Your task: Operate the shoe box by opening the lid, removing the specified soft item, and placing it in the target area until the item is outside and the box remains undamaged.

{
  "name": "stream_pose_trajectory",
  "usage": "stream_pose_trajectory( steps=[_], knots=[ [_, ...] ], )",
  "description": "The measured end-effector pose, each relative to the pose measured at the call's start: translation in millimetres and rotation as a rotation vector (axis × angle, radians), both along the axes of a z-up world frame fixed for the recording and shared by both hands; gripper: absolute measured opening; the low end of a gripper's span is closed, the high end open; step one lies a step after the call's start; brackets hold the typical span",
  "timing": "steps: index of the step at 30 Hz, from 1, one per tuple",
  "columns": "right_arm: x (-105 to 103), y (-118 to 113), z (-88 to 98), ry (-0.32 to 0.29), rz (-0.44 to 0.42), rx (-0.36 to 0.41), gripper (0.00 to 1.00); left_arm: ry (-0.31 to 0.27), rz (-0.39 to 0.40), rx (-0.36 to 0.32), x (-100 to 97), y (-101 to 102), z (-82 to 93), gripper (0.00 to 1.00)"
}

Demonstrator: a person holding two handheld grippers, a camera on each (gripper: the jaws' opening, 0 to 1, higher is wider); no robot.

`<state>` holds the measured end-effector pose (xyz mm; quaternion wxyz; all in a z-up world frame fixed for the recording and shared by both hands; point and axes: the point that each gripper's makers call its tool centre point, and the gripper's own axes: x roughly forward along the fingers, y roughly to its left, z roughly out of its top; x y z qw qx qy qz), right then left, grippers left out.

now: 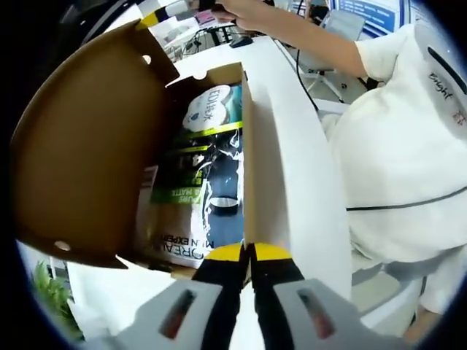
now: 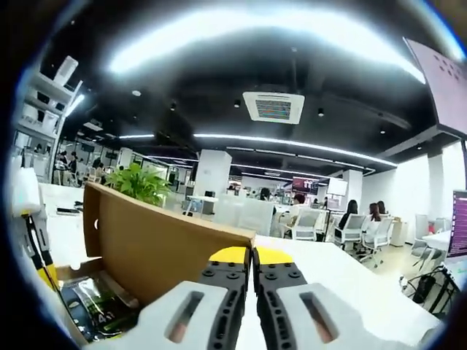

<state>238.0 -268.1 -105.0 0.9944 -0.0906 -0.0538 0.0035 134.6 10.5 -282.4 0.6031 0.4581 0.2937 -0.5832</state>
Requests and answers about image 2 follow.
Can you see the brown cardboard shoe box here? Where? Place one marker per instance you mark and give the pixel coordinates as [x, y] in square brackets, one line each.
[157, 248]

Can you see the laptop with purple screen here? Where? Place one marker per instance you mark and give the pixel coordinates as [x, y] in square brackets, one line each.
[460, 226]

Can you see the green potted plant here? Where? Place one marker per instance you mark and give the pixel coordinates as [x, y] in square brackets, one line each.
[138, 182]

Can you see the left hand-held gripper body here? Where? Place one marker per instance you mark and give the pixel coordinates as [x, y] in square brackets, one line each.
[25, 193]

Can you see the white storage shelf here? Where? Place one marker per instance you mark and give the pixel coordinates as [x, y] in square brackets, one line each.
[47, 95]

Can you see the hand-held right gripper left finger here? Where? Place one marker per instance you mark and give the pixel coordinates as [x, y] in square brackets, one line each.
[219, 291]

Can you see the dark red wall screen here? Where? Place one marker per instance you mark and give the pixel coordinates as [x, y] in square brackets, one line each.
[310, 184]

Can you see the thin ceiling light strip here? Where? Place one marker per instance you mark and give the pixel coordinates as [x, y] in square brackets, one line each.
[292, 144]

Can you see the ceiling air conditioner vent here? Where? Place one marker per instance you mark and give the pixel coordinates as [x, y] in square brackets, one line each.
[273, 107]

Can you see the white office chair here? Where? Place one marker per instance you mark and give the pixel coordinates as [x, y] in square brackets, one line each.
[381, 229]
[306, 220]
[352, 224]

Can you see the wide ceiling light strip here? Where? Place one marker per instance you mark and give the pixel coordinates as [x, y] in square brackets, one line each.
[237, 33]

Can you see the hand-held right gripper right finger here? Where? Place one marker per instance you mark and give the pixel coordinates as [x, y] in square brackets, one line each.
[281, 291]

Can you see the dark green packet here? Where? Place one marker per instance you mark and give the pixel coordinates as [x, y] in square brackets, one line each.
[95, 302]

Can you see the white side desk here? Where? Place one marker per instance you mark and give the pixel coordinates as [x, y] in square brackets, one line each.
[438, 238]

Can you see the black phone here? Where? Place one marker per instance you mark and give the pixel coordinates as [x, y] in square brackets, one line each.
[67, 210]

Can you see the white desk partition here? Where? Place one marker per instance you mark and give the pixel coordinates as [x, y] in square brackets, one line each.
[244, 218]

